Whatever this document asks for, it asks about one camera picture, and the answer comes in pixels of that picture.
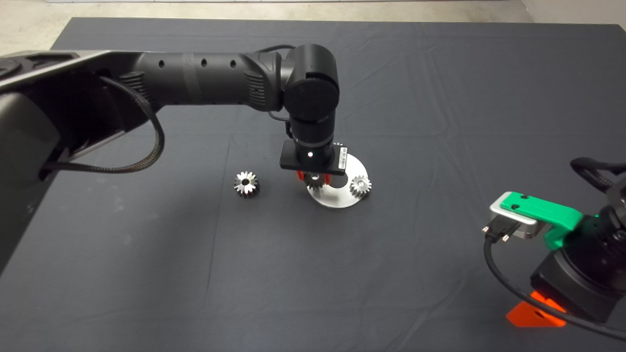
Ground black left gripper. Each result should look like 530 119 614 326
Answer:
280 141 349 185

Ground round metal plate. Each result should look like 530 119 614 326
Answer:
307 153 370 209

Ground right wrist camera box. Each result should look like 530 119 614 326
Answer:
490 198 538 240

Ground large steel gear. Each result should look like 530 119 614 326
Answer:
233 171 261 198

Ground right arm braided black cable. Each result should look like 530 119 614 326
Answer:
570 157 626 191

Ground left arm braided black cable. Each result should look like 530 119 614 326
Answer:
42 76 165 174

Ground arm braided black cable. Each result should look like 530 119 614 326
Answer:
570 157 626 191
42 76 165 174

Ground dark grey table cloth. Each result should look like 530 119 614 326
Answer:
0 17 626 352

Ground right green camera mount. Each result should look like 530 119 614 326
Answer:
501 192 583 250

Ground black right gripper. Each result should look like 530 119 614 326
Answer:
507 252 626 327

